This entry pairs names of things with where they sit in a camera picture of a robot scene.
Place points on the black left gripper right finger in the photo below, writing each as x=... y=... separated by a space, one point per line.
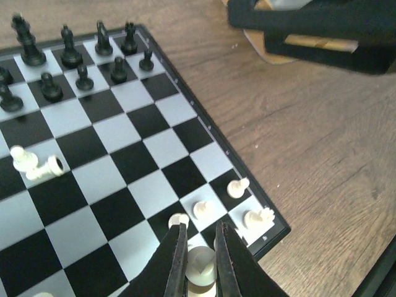
x=238 y=272

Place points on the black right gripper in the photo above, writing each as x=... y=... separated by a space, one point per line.
x=369 y=23

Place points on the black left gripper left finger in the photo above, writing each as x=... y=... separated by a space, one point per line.
x=164 y=274

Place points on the white pawn rank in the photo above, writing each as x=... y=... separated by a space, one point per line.
x=203 y=210
x=177 y=219

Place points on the white chess rook corner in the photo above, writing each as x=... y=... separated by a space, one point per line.
x=262 y=219

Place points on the white pawn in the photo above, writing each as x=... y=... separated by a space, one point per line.
x=236 y=188

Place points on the black white chess board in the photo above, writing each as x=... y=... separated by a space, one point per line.
x=133 y=153

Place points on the pile of white chess pieces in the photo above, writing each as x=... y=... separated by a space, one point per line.
x=27 y=163

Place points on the row of black chess pieces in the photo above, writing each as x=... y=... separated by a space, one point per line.
x=70 y=57

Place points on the gold metal tin box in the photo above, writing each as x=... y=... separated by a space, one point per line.
x=279 y=49

